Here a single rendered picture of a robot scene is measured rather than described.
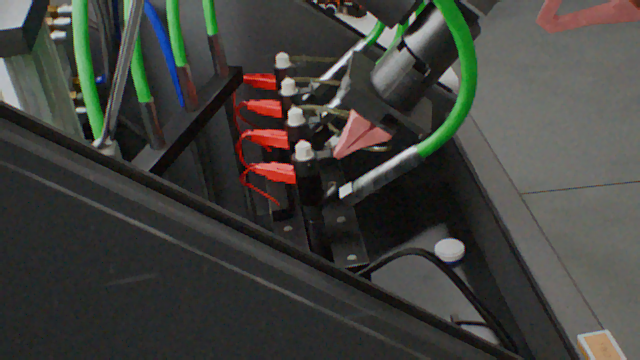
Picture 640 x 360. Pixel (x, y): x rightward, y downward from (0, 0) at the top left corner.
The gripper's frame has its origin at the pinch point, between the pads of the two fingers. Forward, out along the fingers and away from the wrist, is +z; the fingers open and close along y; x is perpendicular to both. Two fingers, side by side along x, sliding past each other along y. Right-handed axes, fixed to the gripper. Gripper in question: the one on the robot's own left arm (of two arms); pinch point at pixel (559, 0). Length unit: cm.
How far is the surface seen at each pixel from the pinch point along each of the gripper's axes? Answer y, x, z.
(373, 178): 4.1, 0.6, 24.7
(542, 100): -187, 84, 168
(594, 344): 5.9, 26.7, 22.7
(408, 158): 3.0, 1.6, 20.7
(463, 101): 0.5, 1.4, 13.2
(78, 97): -7, -29, 61
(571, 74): -209, 91, 168
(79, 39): 5.6, -28.8, 32.5
